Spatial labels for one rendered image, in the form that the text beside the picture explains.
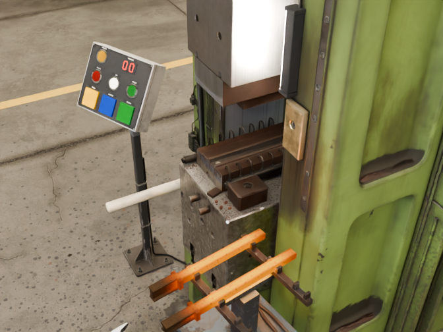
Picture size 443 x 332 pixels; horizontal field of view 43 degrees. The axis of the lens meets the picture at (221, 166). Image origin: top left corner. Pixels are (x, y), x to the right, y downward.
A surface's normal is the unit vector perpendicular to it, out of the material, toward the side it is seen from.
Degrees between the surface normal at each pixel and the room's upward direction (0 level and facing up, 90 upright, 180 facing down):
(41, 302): 0
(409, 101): 89
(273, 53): 90
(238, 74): 90
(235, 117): 90
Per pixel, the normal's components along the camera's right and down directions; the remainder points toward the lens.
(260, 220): 0.48, 0.54
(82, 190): 0.00, -0.79
